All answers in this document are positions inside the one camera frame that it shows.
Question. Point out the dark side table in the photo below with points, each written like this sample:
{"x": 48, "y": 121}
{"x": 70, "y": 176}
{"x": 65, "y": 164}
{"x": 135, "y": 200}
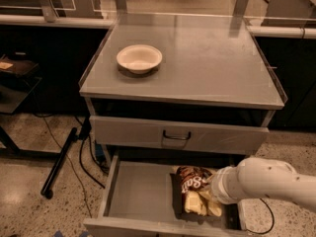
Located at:
{"x": 17, "y": 81}

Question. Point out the black drawer handle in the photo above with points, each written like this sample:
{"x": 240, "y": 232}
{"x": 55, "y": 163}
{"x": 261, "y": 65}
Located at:
{"x": 177, "y": 137}

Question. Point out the grey drawer cabinet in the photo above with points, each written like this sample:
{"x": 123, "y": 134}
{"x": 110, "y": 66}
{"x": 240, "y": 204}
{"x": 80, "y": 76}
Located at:
{"x": 211, "y": 72}

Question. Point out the black floor stand leg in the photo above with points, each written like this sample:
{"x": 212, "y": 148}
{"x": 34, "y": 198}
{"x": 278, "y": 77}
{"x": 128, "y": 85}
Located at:
{"x": 46, "y": 190}

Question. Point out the grey open middle drawer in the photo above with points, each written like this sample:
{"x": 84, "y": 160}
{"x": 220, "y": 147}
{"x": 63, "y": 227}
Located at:
{"x": 143, "y": 199}

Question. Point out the white paper bowl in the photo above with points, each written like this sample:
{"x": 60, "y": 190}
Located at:
{"x": 139, "y": 58}

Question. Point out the clear acrylic guard panel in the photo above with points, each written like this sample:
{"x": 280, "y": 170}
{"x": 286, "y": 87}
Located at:
{"x": 106, "y": 9}

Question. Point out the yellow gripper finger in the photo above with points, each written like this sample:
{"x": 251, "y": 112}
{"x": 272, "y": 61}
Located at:
{"x": 213, "y": 206}
{"x": 193, "y": 203}

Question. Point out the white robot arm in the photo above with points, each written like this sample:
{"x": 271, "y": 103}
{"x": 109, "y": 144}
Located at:
{"x": 263, "y": 178}

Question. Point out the brown sea salt chip bag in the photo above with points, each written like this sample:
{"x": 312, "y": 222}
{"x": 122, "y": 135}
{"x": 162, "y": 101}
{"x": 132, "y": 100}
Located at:
{"x": 193, "y": 178}

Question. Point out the grey top drawer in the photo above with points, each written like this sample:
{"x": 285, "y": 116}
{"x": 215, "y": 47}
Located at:
{"x": 206, "y": 137}

